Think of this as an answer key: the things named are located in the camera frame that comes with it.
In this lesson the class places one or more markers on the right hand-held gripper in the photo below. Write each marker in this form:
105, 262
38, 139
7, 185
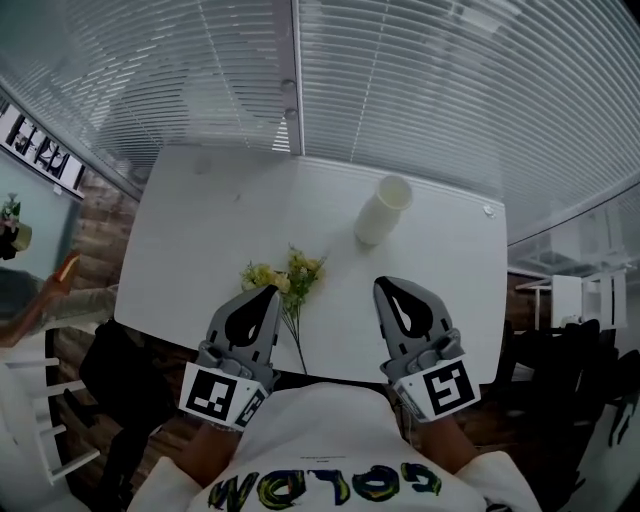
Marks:
447, 390

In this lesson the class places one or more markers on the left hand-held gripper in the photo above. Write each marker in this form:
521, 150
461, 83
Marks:
210, 395

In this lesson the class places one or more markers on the yellow flowers bouquet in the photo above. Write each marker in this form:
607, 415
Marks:
300, 275

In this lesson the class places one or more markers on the white vase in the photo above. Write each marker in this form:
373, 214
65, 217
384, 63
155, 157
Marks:
377, 215

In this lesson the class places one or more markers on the person's right forearm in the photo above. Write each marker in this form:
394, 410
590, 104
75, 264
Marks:
445, 445

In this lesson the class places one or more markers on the person's left forearm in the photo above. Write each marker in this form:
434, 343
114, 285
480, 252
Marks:
207, 455

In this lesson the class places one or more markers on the person's white printed t-shirt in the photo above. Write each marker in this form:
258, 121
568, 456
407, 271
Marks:
325, 425

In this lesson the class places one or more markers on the small white round fitting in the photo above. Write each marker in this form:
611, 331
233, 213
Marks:
489, 211

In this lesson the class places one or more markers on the black office chair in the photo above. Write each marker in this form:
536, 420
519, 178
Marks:
550, 375
120, 380
622, 370

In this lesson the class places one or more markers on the white side table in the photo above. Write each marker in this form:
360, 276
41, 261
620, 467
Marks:
565, 295

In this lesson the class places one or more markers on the white slatted rack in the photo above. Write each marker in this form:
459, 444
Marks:
45, 400

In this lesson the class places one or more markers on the round silver glass fitting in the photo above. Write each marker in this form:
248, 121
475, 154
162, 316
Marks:
287, 85
291, 114

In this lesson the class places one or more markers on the potted plant in gold pot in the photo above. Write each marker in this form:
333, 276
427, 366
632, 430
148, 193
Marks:
17, 235

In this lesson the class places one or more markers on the black and white wall picture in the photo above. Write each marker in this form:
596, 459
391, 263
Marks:
40, 150

